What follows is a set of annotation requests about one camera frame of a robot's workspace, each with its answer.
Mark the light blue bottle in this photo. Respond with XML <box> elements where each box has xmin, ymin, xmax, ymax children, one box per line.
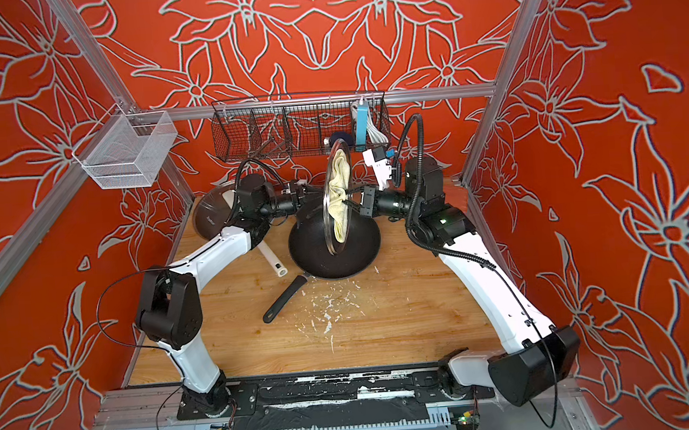
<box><xmin>355</xmin><ymin>103</ymin><xmax>369</xmax><ymax>152</ymax></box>

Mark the pan with white handle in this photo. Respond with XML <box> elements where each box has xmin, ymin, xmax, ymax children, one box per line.
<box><xmin>190</xmin><ymin>179</ymin><xmax>289</xmax><ymax>285</ymax></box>

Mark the white cable bundle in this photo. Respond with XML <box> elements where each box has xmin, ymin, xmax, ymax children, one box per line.
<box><xmin>364</xmin><ymin>108</ymin><xmax>390</xmax><ymax>149</ymax></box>

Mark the clear plastic bin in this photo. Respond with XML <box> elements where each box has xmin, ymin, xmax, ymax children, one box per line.
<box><xmin>77</xmin><ymin>111</ymin><xmax>177</xmax><ymax>190</ymax></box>

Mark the yellow cleaning cloth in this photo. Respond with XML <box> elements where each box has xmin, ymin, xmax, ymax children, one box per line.
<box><xmin>328</xmin><ymin>157</ymin><xmax>351</xmax><ymax>243</ymax></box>

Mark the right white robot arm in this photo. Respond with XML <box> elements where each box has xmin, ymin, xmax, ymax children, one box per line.
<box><xmin>359</xmin><ymin>157</ymin><xmax>581</xmax><ymax>406</ymax></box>

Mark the black wire basket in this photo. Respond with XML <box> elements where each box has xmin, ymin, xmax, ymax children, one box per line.
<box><xmin>210</xmin><ymin>90</ymin><xmax>391</xmax><ymax>161</ymax></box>

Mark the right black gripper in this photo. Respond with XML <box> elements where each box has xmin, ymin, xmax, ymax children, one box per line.
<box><xmin>338</xmin><ymin>183</ymin><xmax>428</xmax><ymax>230</ymax></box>

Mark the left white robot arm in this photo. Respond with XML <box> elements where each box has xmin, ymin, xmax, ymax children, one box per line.
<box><xmin>135</xmin><ymin>174</ymin><xmax>322</xmax><ymax>417</ymax></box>

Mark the glass pot lid black knob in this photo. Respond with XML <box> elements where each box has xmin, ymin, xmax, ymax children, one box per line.
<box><xmin>322</xmin><ymin>138</ymin><xmax>351</xmax><ymax>255</ymax></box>

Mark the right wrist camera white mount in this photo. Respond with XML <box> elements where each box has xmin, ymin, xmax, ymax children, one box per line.
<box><xmin>362</xmin><ymin>146</ymin><xmax>393</xmax><ymax>190</ymax></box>

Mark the black frying pan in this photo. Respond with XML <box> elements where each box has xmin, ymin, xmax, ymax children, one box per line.
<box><xmin>263</xmin><ymin>203</ymin><xmax>382</xmax><ymax>324</ymax></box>

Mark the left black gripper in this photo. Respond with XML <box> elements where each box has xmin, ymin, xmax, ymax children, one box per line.
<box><xmin>257</xmin><ymin>181</ymin><xmax>332</xmax><ymax>230</ymax></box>

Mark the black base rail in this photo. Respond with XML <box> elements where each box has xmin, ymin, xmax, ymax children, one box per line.
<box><xmin>177</xmin><ymin>364</ymin><xmax>496</xmax><ymax>430</ymax></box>

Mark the glass lid white handle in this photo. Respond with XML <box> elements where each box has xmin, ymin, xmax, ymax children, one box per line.
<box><xmin>192</xmin><ymin>184</ymin><xmax>235</xmax><ymax>241</ymax></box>

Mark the dark blue round object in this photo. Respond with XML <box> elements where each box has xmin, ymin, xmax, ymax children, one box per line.
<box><xmin>324</xmin><ymin>131</ymin><xmax>355</xmax><ymax>151</ymax></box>

